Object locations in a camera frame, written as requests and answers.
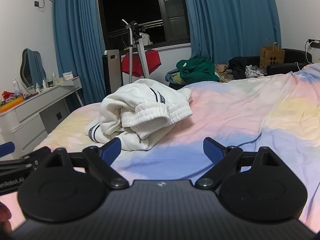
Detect white dresser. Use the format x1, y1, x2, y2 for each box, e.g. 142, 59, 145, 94
0, 76, 83, 151

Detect blue curtain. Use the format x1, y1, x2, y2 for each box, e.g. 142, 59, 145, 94
181, 0, 282, 63
52, 0, 107, 114

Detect dark clothes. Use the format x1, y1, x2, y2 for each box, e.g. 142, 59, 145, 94
228, 56, 248, 81

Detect pastel blanket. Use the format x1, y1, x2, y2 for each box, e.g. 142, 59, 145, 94
0, 63, 320, 233

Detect garment steamer stand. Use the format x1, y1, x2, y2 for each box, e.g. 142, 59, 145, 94
121, 19, 152, 84

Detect wavy-framed mirror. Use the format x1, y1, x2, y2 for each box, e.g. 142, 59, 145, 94
20, 48, 48, 89

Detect brown paper bag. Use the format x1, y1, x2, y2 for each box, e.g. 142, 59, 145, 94
259, 38, 286, 71

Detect white sweatshirt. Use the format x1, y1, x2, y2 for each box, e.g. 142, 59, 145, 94
84, 78, 193, 152

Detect green garment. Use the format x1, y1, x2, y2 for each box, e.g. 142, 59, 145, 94
176, 56, 220, 84

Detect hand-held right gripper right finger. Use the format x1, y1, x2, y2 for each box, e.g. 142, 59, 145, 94
195, 137, 288, 190

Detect beige clothes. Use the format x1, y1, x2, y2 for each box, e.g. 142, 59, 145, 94
214, 64, 235, 83

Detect red garment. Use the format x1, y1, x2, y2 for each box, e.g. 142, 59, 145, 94
121, 49, 162, 78

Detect person's left hand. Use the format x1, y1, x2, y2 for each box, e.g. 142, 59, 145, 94
0, 202, 12, 233

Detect white patterned cloth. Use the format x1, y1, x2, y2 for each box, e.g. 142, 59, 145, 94
245, 65, 266, 78

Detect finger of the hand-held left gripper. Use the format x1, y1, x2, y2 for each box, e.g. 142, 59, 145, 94
0, 142, 15, 157
0, 146, 52, 173

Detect orange box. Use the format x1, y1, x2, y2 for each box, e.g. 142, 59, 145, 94
0, 91, 25, 113

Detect hanging white garment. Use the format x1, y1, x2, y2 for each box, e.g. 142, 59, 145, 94
139, 33, 151, 46

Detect white charger cable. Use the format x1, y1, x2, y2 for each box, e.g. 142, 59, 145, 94
296, 41, 314, 71

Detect black sofa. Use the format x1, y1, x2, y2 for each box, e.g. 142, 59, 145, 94
235, 48, 313, 77

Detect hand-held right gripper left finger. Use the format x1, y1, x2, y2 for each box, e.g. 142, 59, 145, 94
37, 137, 129, 190

